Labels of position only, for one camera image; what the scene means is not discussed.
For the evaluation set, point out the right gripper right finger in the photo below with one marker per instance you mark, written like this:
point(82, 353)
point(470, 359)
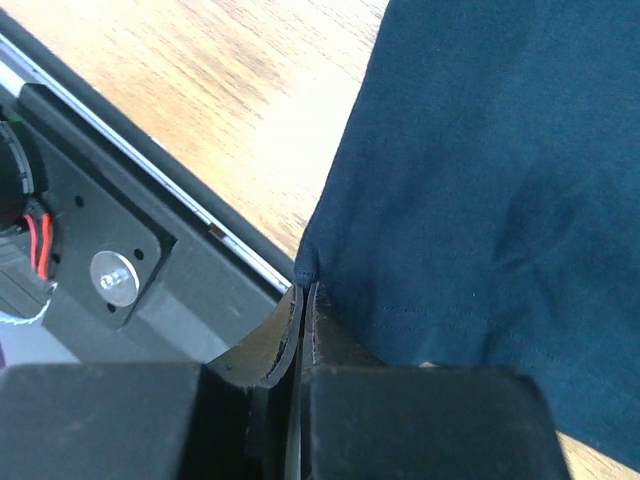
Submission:
point(328, 347)

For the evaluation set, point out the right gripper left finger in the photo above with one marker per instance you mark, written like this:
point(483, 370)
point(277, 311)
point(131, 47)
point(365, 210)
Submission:
point(265, 355)

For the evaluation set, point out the navy blue tank top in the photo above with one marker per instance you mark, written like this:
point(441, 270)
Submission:
point(483, 203)

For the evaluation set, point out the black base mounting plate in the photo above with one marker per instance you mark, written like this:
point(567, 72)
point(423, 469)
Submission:
point(110, 249)

